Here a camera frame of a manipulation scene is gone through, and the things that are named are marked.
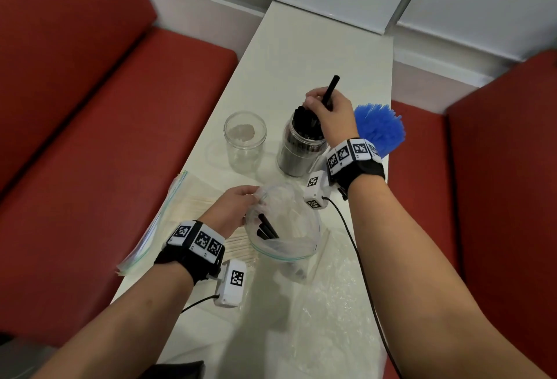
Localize flat zip bag with sticks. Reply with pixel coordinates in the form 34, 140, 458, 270
116, 169, 263, 277

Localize black wristband with marker tags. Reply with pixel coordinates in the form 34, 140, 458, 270
154, 220, 226, 286
326, 138, 386, 195

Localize person's right forearm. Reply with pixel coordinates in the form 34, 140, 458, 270
347, 173, 550, 379

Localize person's right hand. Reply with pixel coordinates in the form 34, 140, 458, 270
303, 86, 360, 149

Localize person's left hand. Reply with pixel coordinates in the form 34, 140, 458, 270
198, 185, 262, 240

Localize empty glass jar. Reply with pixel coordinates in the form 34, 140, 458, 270
223, 111, 268, 175

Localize black camera cable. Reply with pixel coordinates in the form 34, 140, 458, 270
180, 294, 221, 314
322, 196, 404, 379

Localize bunch of black straws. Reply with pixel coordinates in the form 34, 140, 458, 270
291, 105, 326, 142

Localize crinkled clear plastic bag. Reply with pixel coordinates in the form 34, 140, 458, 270
278, 228, 386, 379

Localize clear zip bag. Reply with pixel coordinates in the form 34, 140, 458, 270
243, 182, 323, 284

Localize person's left forearm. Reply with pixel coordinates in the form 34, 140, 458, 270
32, 261, 195, 379

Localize glass jar holding straws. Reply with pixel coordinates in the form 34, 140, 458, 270
276, 107, 330, 178

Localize white wrist camera with marker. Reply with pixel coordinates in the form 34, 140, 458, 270
213, 259, 248, 309
303, 170, 334, 210

